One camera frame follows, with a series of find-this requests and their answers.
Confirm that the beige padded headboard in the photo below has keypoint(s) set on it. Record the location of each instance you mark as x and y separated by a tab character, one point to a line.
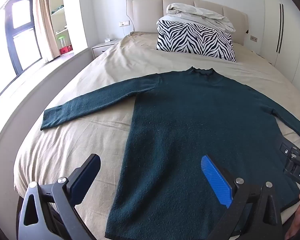
145	12

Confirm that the green shelf items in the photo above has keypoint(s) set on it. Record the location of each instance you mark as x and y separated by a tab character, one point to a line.
57	10

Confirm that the dark teal knit sweater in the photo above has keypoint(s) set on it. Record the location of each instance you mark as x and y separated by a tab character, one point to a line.
177	130

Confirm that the red box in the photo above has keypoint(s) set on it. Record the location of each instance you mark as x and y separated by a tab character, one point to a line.
65	50

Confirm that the zebra print pillow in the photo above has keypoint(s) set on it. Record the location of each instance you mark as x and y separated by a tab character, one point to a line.
195	40

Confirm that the small white nightstand item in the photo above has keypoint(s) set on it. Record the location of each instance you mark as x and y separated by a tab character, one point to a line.
107	40

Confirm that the white bed frame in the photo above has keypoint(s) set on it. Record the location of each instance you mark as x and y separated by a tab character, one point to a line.
40	92

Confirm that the bed with beige sheet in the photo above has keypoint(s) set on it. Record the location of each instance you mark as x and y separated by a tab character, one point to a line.
100	80

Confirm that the white folded duvet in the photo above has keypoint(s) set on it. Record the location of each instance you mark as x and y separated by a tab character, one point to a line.
197	12

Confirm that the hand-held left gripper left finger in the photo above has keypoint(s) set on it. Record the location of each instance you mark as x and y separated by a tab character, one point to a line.
83	187

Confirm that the green lidded jar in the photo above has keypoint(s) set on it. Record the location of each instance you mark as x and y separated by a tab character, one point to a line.
62	42

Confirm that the black framed window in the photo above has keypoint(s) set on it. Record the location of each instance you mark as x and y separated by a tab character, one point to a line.
22	35

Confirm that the beige curtain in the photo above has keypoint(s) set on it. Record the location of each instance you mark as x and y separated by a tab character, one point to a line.
43	25

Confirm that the white wall socket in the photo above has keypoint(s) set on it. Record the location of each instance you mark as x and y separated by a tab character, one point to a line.
124	24

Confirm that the white wardrobe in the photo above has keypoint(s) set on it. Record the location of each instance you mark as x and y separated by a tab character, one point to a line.
295	30

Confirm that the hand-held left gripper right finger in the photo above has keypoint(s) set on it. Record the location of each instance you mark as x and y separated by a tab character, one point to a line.
216	180

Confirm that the white wall shelf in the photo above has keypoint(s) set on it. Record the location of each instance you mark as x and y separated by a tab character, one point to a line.
58	20

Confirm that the white nightstand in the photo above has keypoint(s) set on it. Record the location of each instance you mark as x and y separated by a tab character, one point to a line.
102	48

